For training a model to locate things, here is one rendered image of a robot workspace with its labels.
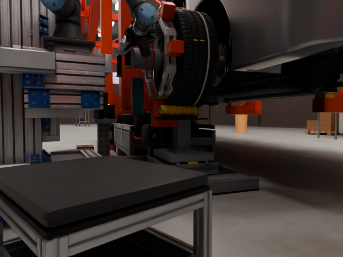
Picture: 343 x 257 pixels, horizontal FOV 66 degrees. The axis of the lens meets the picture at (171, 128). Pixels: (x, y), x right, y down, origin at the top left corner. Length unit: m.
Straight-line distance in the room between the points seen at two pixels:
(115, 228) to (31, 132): 1.14
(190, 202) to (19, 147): 1.13
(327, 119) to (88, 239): 7.68
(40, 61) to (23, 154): 0.53
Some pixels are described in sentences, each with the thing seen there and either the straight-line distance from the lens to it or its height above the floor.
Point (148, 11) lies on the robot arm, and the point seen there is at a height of 0.90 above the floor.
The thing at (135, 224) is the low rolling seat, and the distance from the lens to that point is 0.47.
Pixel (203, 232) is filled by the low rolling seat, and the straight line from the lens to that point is 0.61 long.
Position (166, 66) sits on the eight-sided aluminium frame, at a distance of 1.57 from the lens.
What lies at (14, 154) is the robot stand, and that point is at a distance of 1.56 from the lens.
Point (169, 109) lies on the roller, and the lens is 1.68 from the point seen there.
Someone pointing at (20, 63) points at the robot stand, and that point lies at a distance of 1.24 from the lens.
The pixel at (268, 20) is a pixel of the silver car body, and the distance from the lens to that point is 1.43.
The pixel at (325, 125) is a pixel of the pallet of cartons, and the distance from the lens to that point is 7.96.
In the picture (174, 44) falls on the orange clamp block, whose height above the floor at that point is 0.86.
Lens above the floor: 0.46
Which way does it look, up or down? 2 degrees down
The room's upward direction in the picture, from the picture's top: straight up
